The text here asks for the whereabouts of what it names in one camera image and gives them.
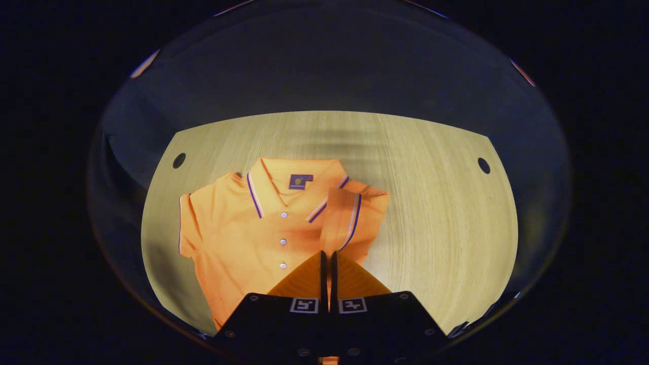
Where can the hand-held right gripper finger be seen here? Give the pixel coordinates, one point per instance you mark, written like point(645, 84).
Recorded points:
point(334, 284)
point(323, 284)

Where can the orange T-shirt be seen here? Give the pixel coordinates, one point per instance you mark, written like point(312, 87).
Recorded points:
point(238, 228)

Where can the dark flat object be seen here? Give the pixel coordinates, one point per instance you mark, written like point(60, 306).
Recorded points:
point(469, 324)

